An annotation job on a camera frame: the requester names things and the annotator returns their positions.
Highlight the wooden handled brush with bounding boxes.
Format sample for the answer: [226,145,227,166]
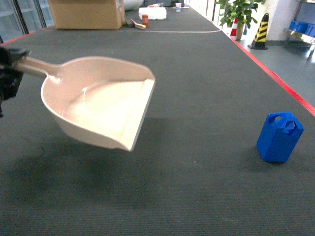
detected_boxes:
[130,19,146,30]

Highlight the white paper cup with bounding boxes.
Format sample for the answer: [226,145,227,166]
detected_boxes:
[175,2,182,12]

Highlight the large cardboard box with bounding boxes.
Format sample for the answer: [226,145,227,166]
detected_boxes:
[48,0,126,30]

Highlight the beige plastic dustpan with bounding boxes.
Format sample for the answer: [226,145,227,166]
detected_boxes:
[16,57,156,151]

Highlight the steel rack shelf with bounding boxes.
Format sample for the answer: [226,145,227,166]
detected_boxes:
[283,0,315,60]

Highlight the yellow black traffic cone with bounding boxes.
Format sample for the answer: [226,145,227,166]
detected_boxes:
[248,13,269,50]

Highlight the blue bins on shelf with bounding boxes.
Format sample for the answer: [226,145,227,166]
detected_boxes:
[289,20,315,37]

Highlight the blue plastic hexagonal part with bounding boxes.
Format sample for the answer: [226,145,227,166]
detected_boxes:
[256,112,304,163]

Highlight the red white traffic cone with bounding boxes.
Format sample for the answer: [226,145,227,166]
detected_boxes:
[230,18,238,40]

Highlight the white foam block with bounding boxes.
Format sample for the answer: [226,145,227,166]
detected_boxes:
[138,7,167,20]

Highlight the potted green plant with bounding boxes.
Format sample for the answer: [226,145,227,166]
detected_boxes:
[215,0,265,40]

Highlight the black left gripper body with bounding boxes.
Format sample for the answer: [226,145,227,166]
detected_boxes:
[0,47,30,105]

